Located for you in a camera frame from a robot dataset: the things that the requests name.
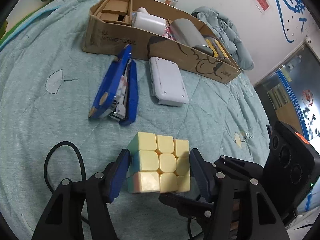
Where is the red wall notice sign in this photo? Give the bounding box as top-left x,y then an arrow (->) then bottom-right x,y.
253,0 -> 271,14

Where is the light blue puffer jacket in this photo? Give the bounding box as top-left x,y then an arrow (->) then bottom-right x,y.
191,7 -> 254,70

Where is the large cardboard tray box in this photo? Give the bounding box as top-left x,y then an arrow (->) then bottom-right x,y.
82,0 -> 241,84

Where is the blue stapler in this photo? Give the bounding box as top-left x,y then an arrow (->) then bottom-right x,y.
88,45 -> 139,126

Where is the silver metal cylinder can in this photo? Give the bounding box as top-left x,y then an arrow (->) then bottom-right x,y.
170,18 -> 214,56

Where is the black cable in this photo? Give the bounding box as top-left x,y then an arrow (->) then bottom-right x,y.
43,141 -> 91,224

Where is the teal quilted bedspread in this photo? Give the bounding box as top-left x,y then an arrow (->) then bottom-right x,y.
1,0 -> 270,239

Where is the near green leafy plant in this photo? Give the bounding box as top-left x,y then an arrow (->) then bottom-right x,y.
0,21 -> 8,39

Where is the colourful game box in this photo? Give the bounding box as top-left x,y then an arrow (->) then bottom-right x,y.
163,26 -> 176,41

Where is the cardboard divider insert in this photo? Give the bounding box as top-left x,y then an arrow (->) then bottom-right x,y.
93,0 -> 133,26

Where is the glass door with posters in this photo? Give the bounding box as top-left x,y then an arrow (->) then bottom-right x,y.
253,39 -> 320,213

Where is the white plastic rectangular box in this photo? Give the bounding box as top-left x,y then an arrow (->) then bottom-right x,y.
149,56 -> 189,107

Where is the white spray bottle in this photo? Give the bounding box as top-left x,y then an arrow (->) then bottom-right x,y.
132,7 -> 167,36

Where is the yellow label jar black lid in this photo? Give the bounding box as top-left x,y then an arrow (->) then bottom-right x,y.
204,36 -> 231,65

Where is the pastel rubiks cube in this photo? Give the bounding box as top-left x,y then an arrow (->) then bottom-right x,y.
126,132 -> 190,193

